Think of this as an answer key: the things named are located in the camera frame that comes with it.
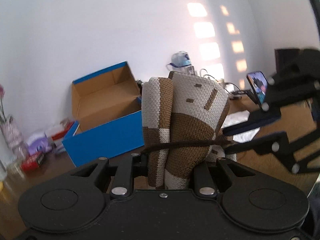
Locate white paper sheet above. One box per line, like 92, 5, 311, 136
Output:
222, 110, 261, 143

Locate smartphone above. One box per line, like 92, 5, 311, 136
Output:
246, 71, 269, 105

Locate clear water bottle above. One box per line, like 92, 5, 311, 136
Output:
167, 51, 196, 76

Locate brown white checkered towel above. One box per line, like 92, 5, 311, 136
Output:
141, 71, 238, 190

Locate purple packet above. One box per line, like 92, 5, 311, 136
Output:
27, 130, 54, 155

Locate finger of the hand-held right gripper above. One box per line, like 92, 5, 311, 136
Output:
222, 72, 320, 137
224, 127, 320, 176

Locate white red packet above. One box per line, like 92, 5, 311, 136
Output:
45, 119, 79, 142

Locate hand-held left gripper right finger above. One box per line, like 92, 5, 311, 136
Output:
193, 157, 261, 197

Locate blue cardboard box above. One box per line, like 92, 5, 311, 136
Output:
62, 61, 146, 168

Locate pink dried flowers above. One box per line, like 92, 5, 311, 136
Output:
0, 85, 6, 124

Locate patterned glass flower vase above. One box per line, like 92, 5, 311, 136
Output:
1, 115, 27, 161

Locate red box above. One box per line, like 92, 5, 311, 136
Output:
21, 152, 47, 172

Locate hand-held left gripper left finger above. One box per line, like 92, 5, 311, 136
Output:
71, 153, 148, 197

